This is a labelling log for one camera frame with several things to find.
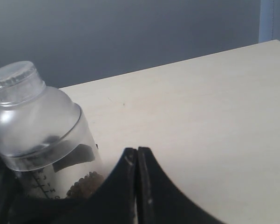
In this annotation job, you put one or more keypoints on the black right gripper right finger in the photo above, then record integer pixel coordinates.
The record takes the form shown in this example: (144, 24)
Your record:
(159, 201)

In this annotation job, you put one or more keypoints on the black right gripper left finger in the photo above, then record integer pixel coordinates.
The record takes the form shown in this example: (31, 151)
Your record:
(91, 200)

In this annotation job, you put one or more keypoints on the clear plastic shaker bottle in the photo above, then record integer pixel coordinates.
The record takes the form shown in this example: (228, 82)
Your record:
(45, 137)

